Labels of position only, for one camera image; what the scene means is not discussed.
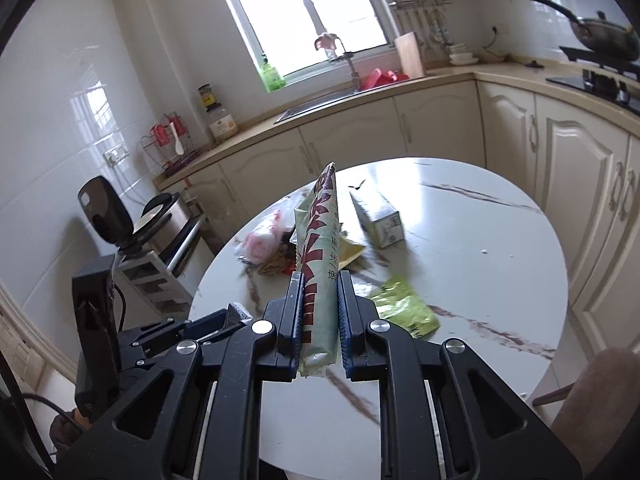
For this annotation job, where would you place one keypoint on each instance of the brown paper scraps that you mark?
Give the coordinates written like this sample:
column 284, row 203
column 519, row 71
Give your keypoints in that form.
column 275, row 265

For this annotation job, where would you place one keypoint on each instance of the white plastic spoon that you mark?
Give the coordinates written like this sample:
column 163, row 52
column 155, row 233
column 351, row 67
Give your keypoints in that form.
column 177, row 141

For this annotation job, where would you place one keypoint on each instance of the stainless steel oven appliance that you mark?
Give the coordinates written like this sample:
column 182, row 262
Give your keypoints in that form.
column 107, row 210

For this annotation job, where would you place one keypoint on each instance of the brown chair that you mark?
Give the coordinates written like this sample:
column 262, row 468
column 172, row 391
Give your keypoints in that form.
column 595, row 410

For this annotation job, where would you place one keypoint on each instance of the kitchen window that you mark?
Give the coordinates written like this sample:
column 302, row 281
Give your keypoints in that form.
column 300, row 15

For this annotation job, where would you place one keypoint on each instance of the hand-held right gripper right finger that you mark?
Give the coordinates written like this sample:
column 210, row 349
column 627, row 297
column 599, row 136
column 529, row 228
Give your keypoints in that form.
column 345, row 320

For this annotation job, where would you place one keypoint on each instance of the pink plastic bag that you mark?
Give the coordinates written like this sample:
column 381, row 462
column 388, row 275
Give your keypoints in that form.
column 261, row 245

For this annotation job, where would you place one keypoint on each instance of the long green snack wrapper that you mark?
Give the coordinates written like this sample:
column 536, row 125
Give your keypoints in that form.
column 317, row 260

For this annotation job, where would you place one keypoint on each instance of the metal wall utensil rack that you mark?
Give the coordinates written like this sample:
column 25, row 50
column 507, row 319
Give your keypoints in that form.
column 425, row 10

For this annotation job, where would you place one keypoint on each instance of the yellow wrapper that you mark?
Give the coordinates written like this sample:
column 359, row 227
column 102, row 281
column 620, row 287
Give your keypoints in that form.
column 354, row 254

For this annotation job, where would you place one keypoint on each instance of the wooden cutting board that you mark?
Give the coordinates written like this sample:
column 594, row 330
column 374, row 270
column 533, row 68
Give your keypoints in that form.
column 411, row 55

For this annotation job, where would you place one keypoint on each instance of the black gas stove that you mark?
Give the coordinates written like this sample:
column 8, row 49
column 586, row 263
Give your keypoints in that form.
column 600, row 82

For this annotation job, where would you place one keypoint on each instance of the stack of white bowls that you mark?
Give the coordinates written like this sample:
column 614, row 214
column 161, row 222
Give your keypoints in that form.
column 461, row 55

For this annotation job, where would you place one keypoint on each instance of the crumpled green wrapper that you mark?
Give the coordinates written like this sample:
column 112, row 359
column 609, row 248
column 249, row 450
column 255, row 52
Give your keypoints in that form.
column 407, row 310

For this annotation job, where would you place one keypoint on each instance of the clear jar with label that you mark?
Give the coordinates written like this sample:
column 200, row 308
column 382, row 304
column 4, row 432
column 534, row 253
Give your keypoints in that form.
column 223, row 124

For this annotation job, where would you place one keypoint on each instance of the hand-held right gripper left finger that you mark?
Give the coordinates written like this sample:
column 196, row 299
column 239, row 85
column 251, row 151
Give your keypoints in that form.
column 296, row 320

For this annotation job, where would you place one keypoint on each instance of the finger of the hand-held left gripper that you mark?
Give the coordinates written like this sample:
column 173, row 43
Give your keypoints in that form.
column 200, row 321
column 220, row 332

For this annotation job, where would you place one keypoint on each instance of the metal sink faucet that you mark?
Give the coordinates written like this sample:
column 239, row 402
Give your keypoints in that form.
column 350, row 67

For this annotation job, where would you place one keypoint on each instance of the cream kitchen cabinets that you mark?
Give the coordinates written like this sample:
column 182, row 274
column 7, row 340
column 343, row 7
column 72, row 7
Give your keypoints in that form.
column 575, row 170

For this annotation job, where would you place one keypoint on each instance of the black wok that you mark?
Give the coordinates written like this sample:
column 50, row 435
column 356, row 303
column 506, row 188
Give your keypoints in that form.
column 600, row 35

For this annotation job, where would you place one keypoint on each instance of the silver foil wrapper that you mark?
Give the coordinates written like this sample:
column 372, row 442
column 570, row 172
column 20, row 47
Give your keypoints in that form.
column 239, row 316

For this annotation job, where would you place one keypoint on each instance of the green and white carton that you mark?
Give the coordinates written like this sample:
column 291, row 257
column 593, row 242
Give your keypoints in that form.
column 380, row 220

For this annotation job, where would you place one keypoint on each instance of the steel kitchen sink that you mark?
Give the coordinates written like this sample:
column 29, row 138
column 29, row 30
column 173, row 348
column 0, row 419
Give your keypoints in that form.
column 310, row 105

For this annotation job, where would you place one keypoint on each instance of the white wall outlet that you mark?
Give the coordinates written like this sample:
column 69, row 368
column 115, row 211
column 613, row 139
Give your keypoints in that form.
column 115, row 154

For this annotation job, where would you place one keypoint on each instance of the green dish soap bottle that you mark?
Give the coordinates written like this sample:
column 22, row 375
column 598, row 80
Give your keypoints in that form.
column 272, row 76

